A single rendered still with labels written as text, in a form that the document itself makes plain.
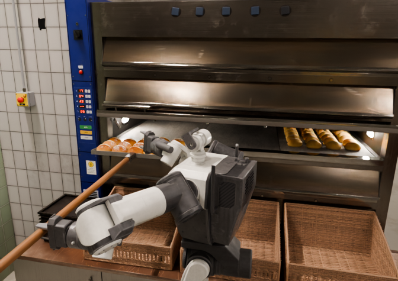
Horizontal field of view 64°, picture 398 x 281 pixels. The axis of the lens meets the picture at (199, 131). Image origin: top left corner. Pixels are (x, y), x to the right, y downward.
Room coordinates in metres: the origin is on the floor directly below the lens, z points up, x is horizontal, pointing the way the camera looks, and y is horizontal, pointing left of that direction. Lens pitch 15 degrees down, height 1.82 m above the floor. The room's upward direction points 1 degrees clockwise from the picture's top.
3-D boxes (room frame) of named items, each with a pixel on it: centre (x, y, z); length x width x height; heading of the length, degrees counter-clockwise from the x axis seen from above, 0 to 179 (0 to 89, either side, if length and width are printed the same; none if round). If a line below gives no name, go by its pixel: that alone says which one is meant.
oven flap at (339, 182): (1.99, -0.24, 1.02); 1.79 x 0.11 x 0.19; 79
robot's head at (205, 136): (1.16, 0.00, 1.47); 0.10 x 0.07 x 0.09; 156
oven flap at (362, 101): (1.99, -0.24, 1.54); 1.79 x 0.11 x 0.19; 79
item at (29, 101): (2.23, 1.24, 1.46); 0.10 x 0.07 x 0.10; 79
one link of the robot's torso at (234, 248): (1.14, -0.08, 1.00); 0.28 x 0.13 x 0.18; 80
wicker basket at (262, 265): (1.72, -0.22, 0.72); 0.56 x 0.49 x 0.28; 79
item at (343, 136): (2.31, -0.90, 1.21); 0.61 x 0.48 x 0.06; 169
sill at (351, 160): (2.01, -0.25, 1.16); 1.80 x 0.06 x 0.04; 79
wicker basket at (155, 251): (1.84, 0.38, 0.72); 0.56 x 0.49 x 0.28; 80
